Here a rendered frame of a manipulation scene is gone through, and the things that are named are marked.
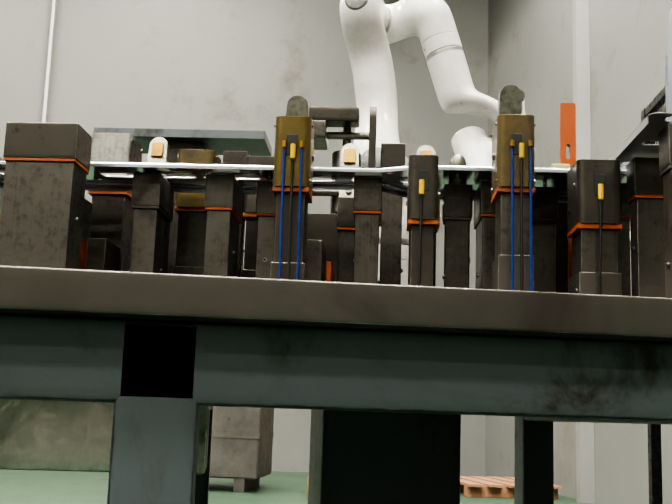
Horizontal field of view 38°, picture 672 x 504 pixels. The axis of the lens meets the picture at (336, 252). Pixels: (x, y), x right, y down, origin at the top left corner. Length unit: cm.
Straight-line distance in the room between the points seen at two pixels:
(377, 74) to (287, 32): 882
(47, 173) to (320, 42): 956
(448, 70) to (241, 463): 542
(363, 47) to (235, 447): 536
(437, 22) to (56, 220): 109
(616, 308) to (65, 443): 65
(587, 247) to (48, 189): 86
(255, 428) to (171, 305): 647
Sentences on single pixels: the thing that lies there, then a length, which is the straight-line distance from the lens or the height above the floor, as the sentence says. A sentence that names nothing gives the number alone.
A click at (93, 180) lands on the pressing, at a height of 100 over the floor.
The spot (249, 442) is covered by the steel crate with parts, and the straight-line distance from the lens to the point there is 738.
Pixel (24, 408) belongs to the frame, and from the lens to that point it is 123.
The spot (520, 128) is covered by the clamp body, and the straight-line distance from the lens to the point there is 154.
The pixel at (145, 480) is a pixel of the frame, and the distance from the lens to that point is 95.
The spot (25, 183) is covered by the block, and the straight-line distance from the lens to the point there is 164.
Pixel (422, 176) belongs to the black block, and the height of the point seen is 95.
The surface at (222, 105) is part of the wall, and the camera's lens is 1080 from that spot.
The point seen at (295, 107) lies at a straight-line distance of 164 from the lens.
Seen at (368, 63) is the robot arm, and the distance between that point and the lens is 233.
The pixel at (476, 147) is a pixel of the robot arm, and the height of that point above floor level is 119.
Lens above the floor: 57
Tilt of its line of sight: 10 degrees up
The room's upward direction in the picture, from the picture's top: 2 degrees clockwise
